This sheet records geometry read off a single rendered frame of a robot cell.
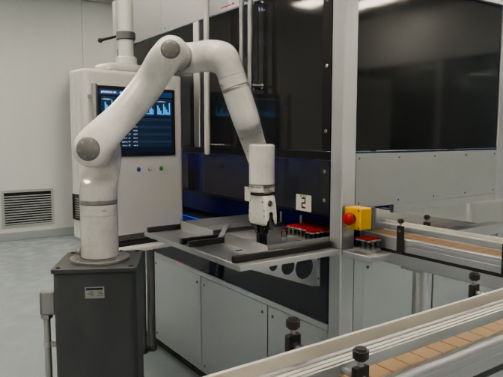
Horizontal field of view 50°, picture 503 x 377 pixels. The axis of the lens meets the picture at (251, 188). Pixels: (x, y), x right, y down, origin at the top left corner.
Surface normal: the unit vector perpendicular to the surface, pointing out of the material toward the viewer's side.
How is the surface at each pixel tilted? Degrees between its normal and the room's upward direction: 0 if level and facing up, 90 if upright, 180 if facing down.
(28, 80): 90
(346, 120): 90
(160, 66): 119
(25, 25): 90
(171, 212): 90
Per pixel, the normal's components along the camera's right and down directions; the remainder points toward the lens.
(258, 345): -0.82, 0.06
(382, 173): 0.57, 0.08
